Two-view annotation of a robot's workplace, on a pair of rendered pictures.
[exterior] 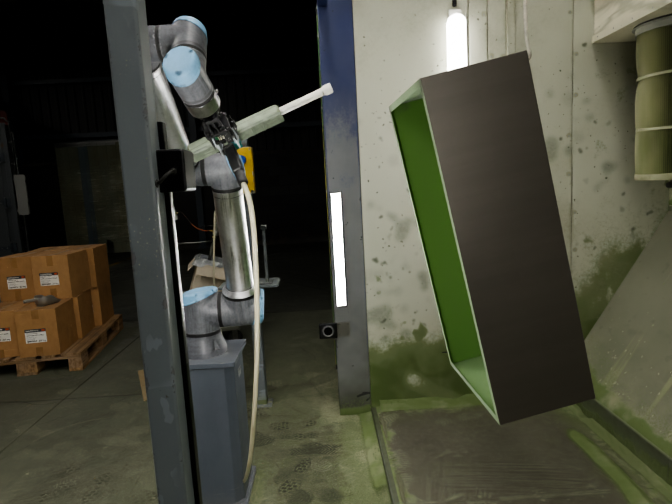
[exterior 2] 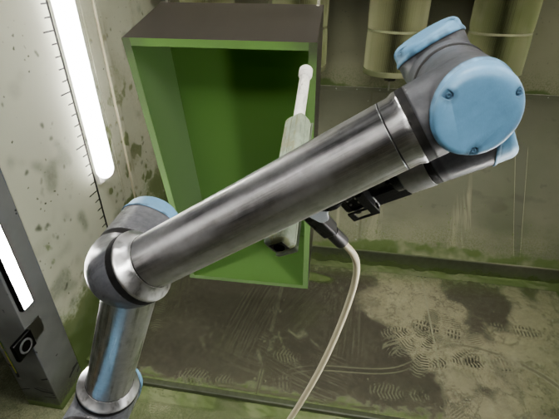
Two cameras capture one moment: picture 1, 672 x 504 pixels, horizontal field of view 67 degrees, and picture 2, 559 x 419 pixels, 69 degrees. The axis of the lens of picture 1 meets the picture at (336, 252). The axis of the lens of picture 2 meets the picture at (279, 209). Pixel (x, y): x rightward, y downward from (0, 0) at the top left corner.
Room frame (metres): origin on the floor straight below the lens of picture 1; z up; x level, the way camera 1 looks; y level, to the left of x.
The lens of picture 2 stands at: (1.50, 0.96, 1.84)
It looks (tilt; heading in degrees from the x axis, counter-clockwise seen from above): 32 degrees down; 281
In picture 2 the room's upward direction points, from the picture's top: straight up
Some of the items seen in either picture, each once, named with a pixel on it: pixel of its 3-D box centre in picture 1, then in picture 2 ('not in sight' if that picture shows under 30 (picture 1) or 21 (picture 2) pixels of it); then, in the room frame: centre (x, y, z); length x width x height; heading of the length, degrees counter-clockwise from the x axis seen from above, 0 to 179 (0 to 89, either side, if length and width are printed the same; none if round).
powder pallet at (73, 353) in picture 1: (57, 342); not in sight; (4.28, 2.48, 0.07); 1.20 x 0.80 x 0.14; 8
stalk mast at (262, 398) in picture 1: (252, 272); not in sight; (2.96, 0.50, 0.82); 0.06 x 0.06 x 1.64; 1
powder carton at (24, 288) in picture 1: (28, 275); not in sight; (4.27, 2.64, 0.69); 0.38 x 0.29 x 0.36; 3
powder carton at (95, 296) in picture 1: (90, 303); not in sight; (4.69, 2.36, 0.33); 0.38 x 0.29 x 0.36; 8
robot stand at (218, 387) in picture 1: (211, 422); not in sight; (2.07, 0.58, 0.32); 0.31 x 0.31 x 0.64; 1
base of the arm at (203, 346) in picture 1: (203, 340); not in sight; (2.07, 0.58, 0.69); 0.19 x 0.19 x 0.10
